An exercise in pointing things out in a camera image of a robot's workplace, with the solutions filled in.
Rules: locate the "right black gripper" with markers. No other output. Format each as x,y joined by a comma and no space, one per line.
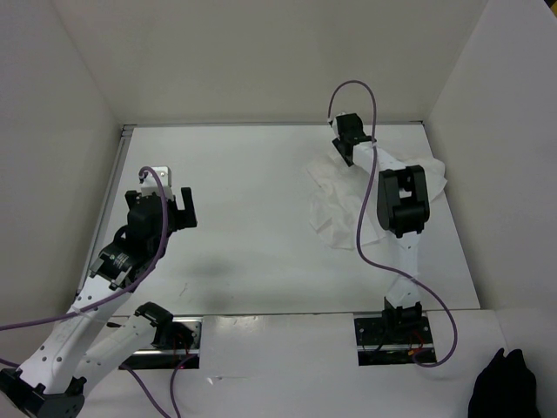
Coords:
337,143

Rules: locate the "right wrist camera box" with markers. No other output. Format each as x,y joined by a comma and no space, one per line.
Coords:
332,121

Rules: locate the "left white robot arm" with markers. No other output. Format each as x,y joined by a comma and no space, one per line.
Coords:
56,379

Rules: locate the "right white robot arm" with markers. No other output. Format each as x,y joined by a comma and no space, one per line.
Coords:
402,208

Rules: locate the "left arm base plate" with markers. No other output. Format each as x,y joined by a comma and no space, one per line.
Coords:
183,344

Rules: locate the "black cloth pile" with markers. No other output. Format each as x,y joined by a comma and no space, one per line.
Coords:
506,387

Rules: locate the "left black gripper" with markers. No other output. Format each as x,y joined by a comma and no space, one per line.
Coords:
189,216

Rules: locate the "white pleated skirt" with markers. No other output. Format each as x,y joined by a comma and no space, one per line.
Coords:
335,206

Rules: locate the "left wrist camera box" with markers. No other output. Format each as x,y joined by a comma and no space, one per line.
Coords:
156,180

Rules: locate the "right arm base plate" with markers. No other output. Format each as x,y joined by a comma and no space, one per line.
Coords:
376,347

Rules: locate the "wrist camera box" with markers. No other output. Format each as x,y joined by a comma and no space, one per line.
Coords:
332,121
156,180

